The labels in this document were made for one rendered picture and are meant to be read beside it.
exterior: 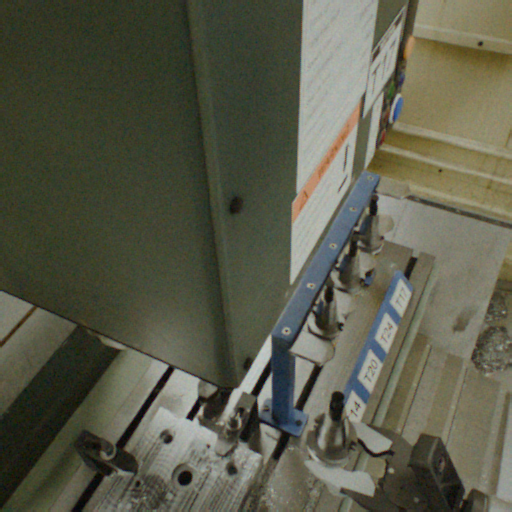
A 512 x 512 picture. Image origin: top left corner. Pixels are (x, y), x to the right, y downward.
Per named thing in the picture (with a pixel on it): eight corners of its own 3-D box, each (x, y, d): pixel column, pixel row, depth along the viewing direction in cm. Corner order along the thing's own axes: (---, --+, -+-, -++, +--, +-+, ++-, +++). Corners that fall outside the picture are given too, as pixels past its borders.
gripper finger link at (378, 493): (337, 505, 72) (411, 522, 71) (339, 500, 71) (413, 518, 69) (342, 467, 75) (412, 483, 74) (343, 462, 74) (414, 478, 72)
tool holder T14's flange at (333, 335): (317, 308, 105) (317, 300, 103) (348, 321, 103) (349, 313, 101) (301, 334, 101) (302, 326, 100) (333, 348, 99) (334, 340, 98)
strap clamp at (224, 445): (259, 420, 123) (257, 386, 112) (230, 477, 115) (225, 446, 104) (245, 414, 124) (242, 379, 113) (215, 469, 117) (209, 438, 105)
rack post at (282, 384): (309, 416, 123) (316, 340, 101) (299, 438, 120) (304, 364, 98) (267, 397, 126) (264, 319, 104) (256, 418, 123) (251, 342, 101)
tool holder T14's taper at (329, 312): (319, 305, 102) (322, 282, 97) (343, 315, 101) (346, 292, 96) (308, 324, 100) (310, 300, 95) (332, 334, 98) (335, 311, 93)
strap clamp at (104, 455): (149, 479, 116) (136, 448, 104) (140, 495, 114) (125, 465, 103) (96, 451, 120) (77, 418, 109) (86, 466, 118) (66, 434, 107)
